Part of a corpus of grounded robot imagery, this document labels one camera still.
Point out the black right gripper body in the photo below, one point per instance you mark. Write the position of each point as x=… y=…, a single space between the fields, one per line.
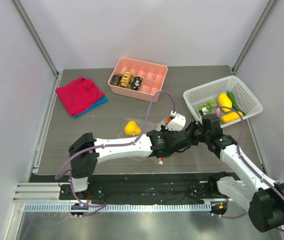
x=200 y=132

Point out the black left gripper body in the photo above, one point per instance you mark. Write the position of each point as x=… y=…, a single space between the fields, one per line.
x=170 y=132

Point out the green fake grapes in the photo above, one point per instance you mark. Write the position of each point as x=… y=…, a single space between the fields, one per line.
x=208 y=105

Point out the yellow fake mango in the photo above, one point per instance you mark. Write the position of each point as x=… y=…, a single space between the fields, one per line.
x=230 y=117

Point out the yellow fake lemon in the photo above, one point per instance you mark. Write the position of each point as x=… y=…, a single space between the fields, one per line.
x=223 y=100

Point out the yellow fake bell pepper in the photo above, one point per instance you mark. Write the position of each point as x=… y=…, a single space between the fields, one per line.
x=132 y=129

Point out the purple fake eggplant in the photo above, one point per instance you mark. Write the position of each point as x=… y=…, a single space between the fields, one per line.
x=217 y=112

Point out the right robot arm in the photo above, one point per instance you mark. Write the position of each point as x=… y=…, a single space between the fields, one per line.
x=260 y=196

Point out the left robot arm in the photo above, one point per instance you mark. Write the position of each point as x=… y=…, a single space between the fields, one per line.
x=84 y=158

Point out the green fake chili pepper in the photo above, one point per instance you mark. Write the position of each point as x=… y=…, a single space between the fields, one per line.
x=234 y=104

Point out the black sprinkled fake pastry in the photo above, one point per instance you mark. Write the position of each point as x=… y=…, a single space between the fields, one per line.
x=136 y=83

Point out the yellow striped fake donut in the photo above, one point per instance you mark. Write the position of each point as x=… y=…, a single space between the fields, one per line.
x=126 y=79

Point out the dark chocolate fake donut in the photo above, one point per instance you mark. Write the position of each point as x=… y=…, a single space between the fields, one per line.
x=116 y=80

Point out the white plastic basket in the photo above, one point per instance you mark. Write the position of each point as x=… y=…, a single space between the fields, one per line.
x=217 y=97

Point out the pink compartment tray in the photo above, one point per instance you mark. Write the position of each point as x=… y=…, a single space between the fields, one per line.
x=153 y=78

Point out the blue folded cloth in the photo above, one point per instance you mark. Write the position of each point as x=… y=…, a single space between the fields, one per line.
x=87 y=96

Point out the pink folded cloth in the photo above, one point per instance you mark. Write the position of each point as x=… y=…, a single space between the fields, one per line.
x=66 y=94

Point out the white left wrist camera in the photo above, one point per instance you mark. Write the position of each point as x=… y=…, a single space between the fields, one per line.
x=177 y=122

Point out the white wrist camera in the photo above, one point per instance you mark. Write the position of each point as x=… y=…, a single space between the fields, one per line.
x=177 y=122
x=203 y=111

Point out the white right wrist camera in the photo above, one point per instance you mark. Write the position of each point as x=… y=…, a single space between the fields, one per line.
x=203 y=111

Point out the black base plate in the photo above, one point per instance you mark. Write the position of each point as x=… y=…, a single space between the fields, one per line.
x=153 y=189

